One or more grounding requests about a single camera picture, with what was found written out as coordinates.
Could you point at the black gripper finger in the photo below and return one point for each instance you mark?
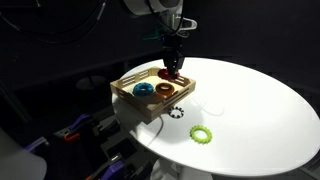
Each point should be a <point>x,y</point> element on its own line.
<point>170,66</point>
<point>178,66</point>

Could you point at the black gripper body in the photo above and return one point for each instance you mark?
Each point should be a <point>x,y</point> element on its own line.
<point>173,46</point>

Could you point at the wooden slotted tray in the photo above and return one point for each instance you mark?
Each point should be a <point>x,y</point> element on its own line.
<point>153,106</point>

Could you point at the white rounded object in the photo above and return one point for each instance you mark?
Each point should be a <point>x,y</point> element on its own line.
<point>16,160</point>

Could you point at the white table pedestal base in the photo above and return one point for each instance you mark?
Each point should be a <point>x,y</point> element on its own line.
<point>180,171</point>

